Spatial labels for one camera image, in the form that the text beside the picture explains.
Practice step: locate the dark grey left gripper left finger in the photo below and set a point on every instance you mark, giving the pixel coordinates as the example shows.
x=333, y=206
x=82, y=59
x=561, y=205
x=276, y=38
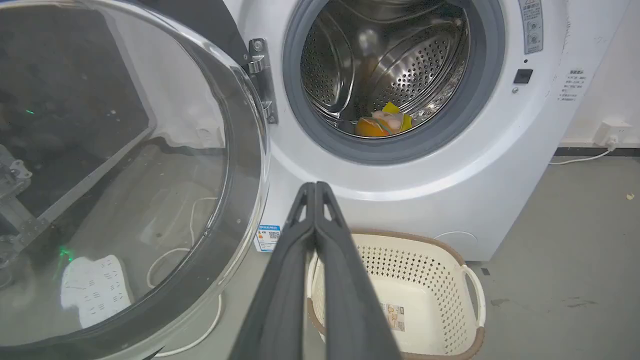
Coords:
x=280, y=300

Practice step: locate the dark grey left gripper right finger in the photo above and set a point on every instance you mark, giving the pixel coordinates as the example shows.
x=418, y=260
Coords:
x=352, y=300

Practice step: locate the white front-load washing machine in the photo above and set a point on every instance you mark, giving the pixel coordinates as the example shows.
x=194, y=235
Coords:
x=450, y=190

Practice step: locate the glass washer door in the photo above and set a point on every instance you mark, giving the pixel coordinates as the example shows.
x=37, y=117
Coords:
x=125, y=200

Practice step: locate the chrome door hinge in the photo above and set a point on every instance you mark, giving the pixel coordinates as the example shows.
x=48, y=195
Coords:
x=264, y=80

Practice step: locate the cream perforated laundry basket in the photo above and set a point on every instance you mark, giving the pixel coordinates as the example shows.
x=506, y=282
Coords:
x=430, y=295

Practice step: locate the orange and yellow clothes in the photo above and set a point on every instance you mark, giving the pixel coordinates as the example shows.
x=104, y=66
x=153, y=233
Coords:
x=382, y=124

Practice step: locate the white power strip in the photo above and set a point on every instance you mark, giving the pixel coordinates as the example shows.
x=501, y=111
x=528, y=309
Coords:
x=95, y=290

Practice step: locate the white wall socket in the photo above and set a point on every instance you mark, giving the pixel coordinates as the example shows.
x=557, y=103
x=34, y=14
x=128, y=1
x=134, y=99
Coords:
x=612, y=132

